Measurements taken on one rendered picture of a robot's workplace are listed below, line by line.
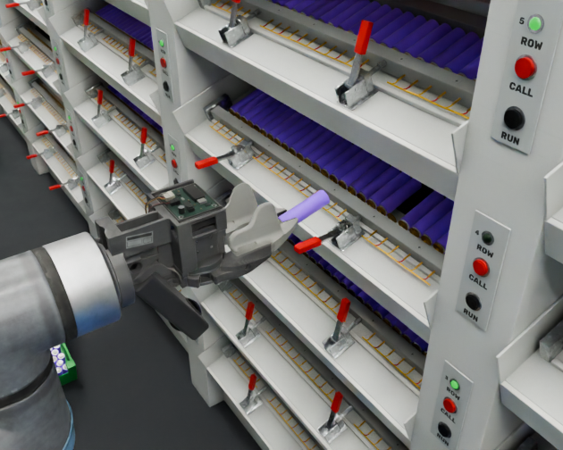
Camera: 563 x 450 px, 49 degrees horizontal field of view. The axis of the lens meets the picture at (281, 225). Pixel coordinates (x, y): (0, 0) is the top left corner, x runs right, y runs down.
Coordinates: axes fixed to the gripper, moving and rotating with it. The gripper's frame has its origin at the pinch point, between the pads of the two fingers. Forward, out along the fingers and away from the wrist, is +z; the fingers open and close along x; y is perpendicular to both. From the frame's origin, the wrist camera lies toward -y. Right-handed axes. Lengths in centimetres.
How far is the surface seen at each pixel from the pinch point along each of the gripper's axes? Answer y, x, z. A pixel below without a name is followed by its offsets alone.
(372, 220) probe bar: -5.4, 0.8, 14.5
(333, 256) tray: -10.9, 3.1, 10.3
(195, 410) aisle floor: -83, 47, 5
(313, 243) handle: -6.8, 2.6, 6.5
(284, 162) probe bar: -5.7, 20.5, 14.2
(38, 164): -79, 185, 8
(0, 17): -22, 186, 8
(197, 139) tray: -9.7, 41.8, 10.4
